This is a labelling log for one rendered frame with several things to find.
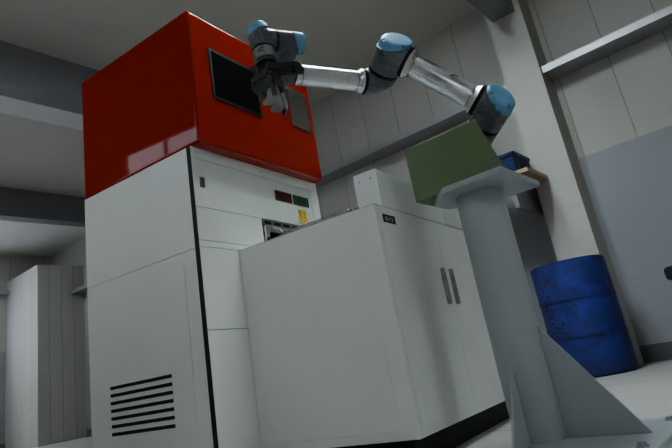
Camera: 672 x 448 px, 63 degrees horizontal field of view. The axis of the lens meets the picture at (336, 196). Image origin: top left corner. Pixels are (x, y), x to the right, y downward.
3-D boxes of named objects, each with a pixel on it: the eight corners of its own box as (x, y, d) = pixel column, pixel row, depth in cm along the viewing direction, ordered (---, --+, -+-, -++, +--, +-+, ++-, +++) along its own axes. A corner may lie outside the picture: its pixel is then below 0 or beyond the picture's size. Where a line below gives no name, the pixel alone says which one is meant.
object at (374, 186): (359, 213, 194) (352, 176, 198) (426, 230, 238) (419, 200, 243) (382, 205, 189) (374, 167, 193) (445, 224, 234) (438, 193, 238)
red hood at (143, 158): (84, 200, 246) (80, 82, 264) (217, 222, 312) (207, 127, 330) (200, 140, 209) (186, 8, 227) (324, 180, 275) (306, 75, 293)
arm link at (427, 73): (502, 126, 205) (375, 58, 213) (522, 93, 195) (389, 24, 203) (495, 141, 196) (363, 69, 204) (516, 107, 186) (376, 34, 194)
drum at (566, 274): (648, 364, 376) (612, 254, 399) (630, 373, 337) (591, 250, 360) (573, 374, 406) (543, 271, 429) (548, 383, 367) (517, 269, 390)
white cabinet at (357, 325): (265, 480, 190) (238, 251, 215) (396, 429, 269) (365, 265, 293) (431, 469, 158) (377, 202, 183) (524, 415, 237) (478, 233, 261)
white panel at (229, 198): (195, 247, 200) (185, 147, 212) (324, 262, 267) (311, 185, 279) (201, 245, 199) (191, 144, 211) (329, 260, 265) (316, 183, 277)
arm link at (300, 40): (295, 55, 197) (266, 53, 192) (303, 27, 190) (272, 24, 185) (301, 68, 192) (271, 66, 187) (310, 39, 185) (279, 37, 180)
